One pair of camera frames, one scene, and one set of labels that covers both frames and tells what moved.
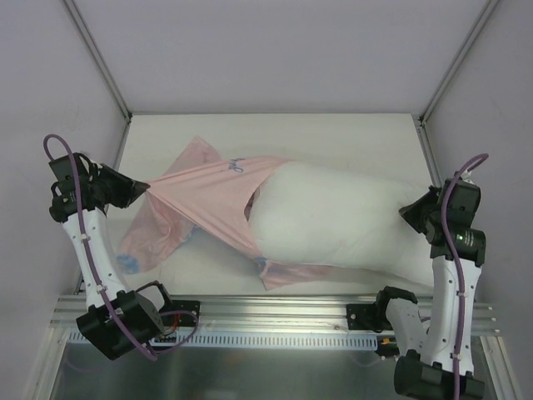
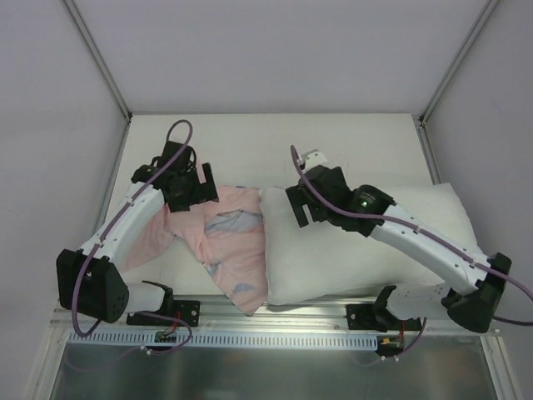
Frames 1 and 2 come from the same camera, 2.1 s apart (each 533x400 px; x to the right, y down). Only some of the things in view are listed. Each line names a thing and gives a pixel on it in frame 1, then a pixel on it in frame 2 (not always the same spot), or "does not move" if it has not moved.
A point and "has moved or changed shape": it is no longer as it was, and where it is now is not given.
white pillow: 332,215 has moved or changed shape
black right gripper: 427,212 to 300,199
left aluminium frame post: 98,58 does not move
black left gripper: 111,186 to 199,190
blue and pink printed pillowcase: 201,188 has moved or changed shape
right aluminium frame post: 462,51 does not move
